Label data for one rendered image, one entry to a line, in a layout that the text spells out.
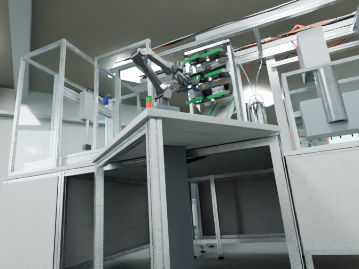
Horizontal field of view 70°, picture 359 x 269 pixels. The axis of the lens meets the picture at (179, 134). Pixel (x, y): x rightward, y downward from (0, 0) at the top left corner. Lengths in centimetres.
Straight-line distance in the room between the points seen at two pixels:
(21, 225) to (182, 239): 136
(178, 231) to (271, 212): 193
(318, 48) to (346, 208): 132
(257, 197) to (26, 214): 226
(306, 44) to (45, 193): 244
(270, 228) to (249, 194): 41
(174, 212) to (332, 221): 118
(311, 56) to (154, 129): 188
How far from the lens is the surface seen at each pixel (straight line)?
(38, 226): 217
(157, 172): 89
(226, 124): 108
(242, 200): 315
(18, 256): 231
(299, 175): 209
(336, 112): 229
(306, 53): 257
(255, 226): 314
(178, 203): 131
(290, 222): 136
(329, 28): 314
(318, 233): 209
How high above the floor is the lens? 51
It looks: 16 degrees up
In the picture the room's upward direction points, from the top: 4 degrees counter-clockwise
